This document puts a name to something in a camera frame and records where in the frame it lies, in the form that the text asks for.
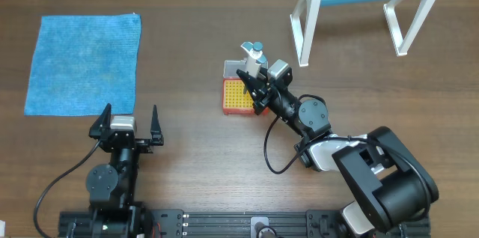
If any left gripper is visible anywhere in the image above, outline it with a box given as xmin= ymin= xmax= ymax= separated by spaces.
xmin=88 ymin=103 xmax=165 ymax=154

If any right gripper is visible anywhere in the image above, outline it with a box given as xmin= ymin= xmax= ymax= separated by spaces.
xmin=236 ymin=68 xmax=294 ymax=116

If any white pipette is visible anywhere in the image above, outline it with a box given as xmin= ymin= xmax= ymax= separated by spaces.
xmin=240 ymin=41 xmax=268 ymax=95

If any red and yellow tip box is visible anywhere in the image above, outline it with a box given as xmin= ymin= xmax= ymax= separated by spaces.
xmin=222 ymin=59 xmax=270 ymax=116

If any blue cloth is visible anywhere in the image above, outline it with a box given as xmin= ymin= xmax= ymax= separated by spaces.
xmin=23 ymin=13 xmax=142 ymax=117

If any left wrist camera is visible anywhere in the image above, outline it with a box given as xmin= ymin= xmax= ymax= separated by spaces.
xmin=109 ymin=115 xmax=136 ymax=133

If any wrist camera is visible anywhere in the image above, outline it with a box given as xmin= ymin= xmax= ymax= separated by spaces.
xmin=109 ymin=115 xmax=136 ymax=133
xmin=266 ymin=59 xmax=291 ymax=82

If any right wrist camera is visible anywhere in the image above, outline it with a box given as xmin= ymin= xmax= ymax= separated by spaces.
xmin=266 ymin=59 xmax=291 ymax=82

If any mounting rail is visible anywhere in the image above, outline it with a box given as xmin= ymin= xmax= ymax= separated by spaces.
xmin=58 ymin=209 xmax=431 ymax=238

